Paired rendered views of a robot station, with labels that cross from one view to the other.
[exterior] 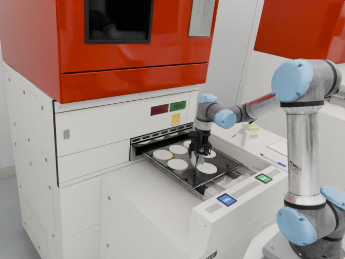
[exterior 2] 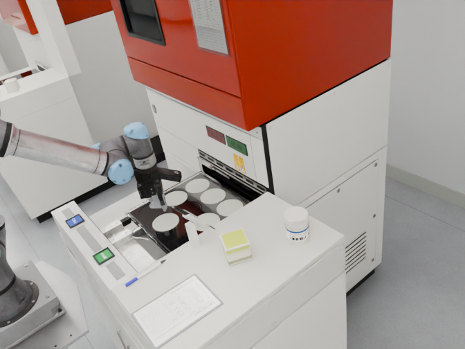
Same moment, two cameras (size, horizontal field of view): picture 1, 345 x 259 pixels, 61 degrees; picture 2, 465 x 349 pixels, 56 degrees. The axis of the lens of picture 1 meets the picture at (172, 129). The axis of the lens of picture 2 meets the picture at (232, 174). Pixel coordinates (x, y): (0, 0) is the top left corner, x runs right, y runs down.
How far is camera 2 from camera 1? 2.24 m
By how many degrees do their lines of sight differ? 87
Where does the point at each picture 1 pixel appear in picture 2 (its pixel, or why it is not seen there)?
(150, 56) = (171, 61)
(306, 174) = not seen: outside the picture
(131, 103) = (187, 109)
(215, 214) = (59, 214)
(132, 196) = not seen: hidden behind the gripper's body
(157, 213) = (120, 207)
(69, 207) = not seen: hidden behind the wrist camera
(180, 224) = (102, 222)
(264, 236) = (66, 285)
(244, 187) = (93, 237)
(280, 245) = (25, 273)
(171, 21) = (176, 23)
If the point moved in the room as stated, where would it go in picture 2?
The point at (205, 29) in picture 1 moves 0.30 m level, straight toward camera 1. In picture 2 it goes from (217, 41) to (124, 50)
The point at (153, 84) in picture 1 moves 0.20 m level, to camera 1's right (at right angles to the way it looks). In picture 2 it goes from (183, 95) to (170, 120)
